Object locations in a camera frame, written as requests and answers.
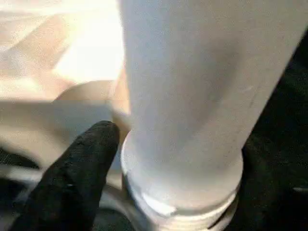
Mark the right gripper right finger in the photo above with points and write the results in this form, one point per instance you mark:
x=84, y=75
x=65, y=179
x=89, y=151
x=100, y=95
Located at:
x=274, y=202

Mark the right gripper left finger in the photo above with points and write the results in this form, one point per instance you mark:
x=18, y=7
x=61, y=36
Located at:
x=72, y=187

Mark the white plastic table top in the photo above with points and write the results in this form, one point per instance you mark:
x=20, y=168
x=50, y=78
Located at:
x=57, y=57

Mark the white plastic table leg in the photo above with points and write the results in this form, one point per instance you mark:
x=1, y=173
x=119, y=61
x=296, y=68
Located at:
x=192, y=96

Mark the black table mat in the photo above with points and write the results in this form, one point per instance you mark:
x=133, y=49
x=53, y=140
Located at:
x=293, y=96

